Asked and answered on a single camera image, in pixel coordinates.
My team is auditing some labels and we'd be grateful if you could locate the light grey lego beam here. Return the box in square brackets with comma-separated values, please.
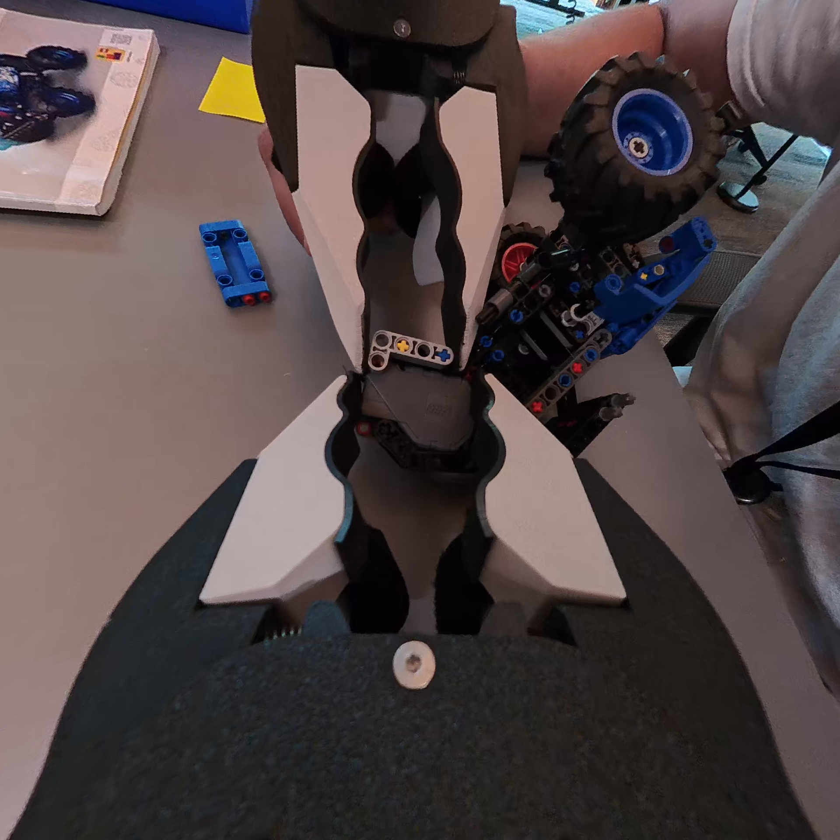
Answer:
[369, 329, 456, 370]

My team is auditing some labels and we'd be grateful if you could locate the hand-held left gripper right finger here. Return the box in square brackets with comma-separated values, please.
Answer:
[469, 371, 629, 609]

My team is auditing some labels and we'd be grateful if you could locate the blue storage box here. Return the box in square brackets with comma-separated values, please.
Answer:
[85, 0, 254, 16]

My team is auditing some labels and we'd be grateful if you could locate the black and blue lego truck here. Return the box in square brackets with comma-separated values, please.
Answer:
[357, 52, 726, 475]

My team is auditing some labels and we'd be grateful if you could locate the person's right hand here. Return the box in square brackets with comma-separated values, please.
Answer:
[257, 125, 311, 255]

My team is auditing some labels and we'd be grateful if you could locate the lego instruction booklet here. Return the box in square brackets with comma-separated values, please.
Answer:
[0, 12, 161, 218]

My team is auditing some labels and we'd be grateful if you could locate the yellow paper sheet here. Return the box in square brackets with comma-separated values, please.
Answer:
[197, 56, 267, 124]

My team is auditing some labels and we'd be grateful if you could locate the black mesh office chair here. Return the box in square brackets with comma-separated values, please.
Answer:
[656, 249, 744, 366]

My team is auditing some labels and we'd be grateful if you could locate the black round foot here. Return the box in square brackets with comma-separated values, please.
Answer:
[717, 180, 762, 215]

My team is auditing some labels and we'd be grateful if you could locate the person's right forearm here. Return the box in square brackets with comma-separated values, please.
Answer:
[518, 0, 742, 158]

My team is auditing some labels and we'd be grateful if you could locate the blue lego panel piece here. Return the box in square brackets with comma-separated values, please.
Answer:
[198, 220, 274, 308]

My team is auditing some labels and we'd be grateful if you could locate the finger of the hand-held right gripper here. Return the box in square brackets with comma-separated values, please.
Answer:
[420, 84, 511, 368]
[293, 63, 376, 371]

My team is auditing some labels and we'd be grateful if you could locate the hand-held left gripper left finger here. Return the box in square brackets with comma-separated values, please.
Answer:
[199, 373, 366, 605]

